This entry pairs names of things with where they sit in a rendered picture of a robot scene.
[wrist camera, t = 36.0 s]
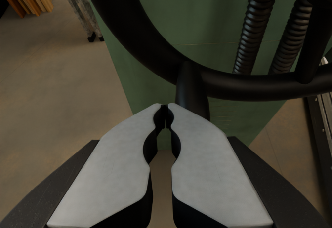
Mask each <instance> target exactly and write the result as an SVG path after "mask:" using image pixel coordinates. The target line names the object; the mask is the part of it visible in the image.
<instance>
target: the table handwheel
mask: <svg viewBox="0 0 332 228"><path fill-rule="evenodd" d="M307 1H308V2H309V3H310V4H312V5H313V7H312V11H311V15H310V19H309V23H308V27H307V31H306V35H305V39H304V43H303V46H302V50H301V53H300V56H299V59H298V62H297V65H296V68H295V71H294V72H289V73H282V74H273V75H240V74H232V73H227V72H222V71H218V70H214V69H211V68H208V67H206V66H203V65H201V64H199V63H197V62H196V63H197V64H198V66H199V70H200V74H201V76H202V79H203V82H204V86H205V89H206V93H207V96H208V97H211V98H216V99H222V100H229V101H242V102H268V101H281V100H290V99H297V98H304V97H309V96H315V95H320V94H324V93H329V92H332V62H330V63H327V64H323V65H320V66H319V63H320V61H321V58H322V56H323V53H324V51H325V48H326V46H327V44H328V41H329V39H330V37H331V35H332V0H307ZM91 2H92V4H93V5H94V7H95V9H96V11H97V12H98V14H99V15H100V17H101V18H102V20H103V21H104V23H105V24H106V26H107V27H108V28H109V30H110V31H111V32H112V34H113V35H114V36H115V37H116V39H117V40H118V41H119V42H120V43H121V45H122V46H123V47H124V48H125V49H126V50H127V51H128V52H129V53H130V54H131V55H132V56H133V57H134V58H135V59H136V60H138V61H139V62H140V63H141V64H142V65H144V66H145V67H146V68H148V69H149V70H150V71H152V72H153V73H155V74H156V75H158V76H159V77H161V78H163V79H164V80H166V81H168V82H170V83H172V84H174V85H176V84H177V78H178V68H179V65H180V64H181V63H183V62H185V61H193V60H191V59H189V58H188V57H186V56H185V55H183V54H182V53H180V52H179V51H178V50H177V49H175V48H174V47H173V46H172V45H171V44H170V43H169V42H168V41H167V40H166V39H165V38H164V37H163V36H162V35H161V34H160V33H159V31H158V30H157V29H156V28H155V26H154V25H153V23H152V22H151V20H150V19H149V17H148V16H147V14H146V12H145V10H144V8H143V6H142V4H141V2H140V0H91Z"/></svg>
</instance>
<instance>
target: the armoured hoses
mask: <svg viewBox="0 0 332 228"><path fill-rule="evenodd" d="M274 3H275V0H248V5H247V11H246V12H245V15H246V16H245V18H244V23H243V28H242V33H241V34H240V36H241V37H240V39H239V41H240V42H239V44H238V45H239V46H238V48H237V50H238V51H237V53H236V54H237V55H236V59H235V63H234V67H233V71H232V73H233V74H240V75H251V72H252V69H253V66H254V64H255V61H256V57H257V54H258V52H259V48H260V45H261V43H262V39H263V37H264V36H263V35H264V33H265V29H266V27H267V24H268V22H269V18H270V16H271V13H270V12H271V11H272V9H273V5H274ZM312 7H313V5H312V4H310V3H309V2H308V1H307V0H296V1H295V3H294V7H293V8H292V10H291V14H290V16H289V19H288V21H287V24H286V26H285V29H284V32H283V34H282V37H281V39H280V42H279V45H278V48H277V50H276V53H275V56H274V58H273V60H272V63H271V66H270V68H269V72H268V75H273V74H282V73H289V72H290V70H291V68H292V65H293V64H294V61H295V60H296V57H297V56H298V53H299V52H300V49H301V48H302V46H303V43H304V39H305V35H306V31H307V27H308V23H309V19H310V15H311V11H312Z"/></svg>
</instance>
